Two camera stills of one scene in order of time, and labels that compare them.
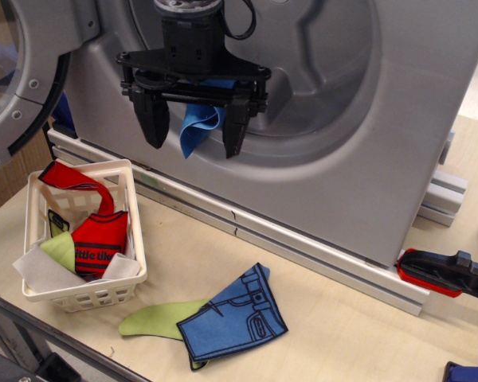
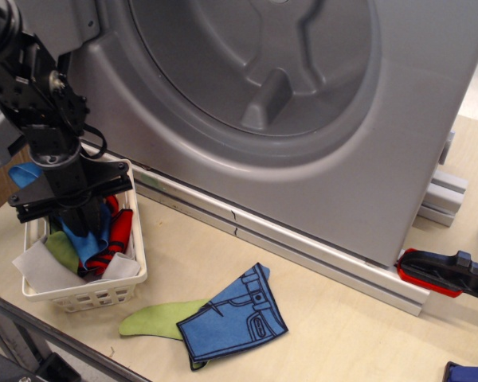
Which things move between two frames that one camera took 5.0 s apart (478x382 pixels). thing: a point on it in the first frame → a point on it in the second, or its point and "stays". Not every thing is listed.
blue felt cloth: [201, 119] → [87, 247]
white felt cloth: [42, 272] stays
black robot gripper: [193, 68] → [74, 190]
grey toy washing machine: [365, 103] stays
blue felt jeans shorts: [247, 313] stays
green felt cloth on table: [161, 320] stays
